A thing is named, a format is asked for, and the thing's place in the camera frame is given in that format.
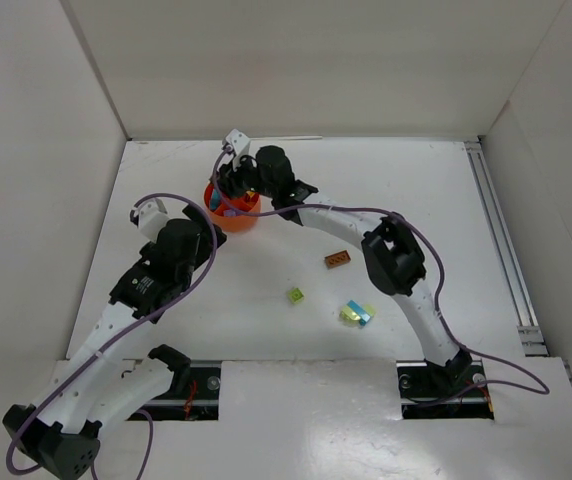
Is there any brown lego plate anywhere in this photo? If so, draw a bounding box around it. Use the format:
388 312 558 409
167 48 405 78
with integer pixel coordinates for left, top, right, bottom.
324 250 351 269

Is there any lime green lego brick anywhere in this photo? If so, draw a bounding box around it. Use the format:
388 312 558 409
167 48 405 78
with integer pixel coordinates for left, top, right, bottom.
287 287 305 305

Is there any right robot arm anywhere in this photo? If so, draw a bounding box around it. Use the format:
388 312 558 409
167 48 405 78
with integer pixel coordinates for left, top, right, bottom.
212 142 472 387

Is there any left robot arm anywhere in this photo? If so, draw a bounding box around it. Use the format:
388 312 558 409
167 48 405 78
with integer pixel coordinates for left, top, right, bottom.
2 199 226 479

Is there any orange round divided container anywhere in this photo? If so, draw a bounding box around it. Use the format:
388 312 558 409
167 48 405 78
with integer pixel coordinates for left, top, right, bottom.
203 183 261 233

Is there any blue lego brick in container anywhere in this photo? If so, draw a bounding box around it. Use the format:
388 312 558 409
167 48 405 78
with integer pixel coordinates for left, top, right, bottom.
209 190 221 212

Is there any pale yellow lego brick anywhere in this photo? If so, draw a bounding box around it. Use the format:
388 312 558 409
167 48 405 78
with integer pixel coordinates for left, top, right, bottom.
339 301 376 327

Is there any turquoise lego brick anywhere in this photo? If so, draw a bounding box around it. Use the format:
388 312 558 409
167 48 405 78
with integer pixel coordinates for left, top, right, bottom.
347 301 375 327

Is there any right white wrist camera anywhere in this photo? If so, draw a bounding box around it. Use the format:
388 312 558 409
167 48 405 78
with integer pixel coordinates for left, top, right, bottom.
222 129 251 170

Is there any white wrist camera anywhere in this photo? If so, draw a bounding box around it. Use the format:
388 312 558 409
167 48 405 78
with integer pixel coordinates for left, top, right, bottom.
222 129 251 170
129 198 170 243

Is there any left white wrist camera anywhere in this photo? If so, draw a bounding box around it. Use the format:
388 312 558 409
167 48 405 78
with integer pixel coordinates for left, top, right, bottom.
129 198 170 243

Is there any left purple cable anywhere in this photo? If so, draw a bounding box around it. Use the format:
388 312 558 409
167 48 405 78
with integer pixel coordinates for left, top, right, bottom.
5 192 217 480

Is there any purple cable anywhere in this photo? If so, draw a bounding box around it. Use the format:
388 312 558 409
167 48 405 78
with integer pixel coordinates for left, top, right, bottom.
5 192 217 480
212 147 551 397

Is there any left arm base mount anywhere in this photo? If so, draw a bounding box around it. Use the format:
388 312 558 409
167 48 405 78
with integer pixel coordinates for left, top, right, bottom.
139 344 222 422

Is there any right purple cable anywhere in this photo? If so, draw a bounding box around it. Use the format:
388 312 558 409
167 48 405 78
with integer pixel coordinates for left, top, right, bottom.
212 147 551 397

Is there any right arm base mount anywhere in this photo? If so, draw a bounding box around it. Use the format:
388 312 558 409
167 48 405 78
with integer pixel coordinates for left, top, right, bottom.
396 361 494 420

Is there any aluminium rail right side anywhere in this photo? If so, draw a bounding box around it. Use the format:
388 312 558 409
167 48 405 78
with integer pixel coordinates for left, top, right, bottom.
464 141 549 357

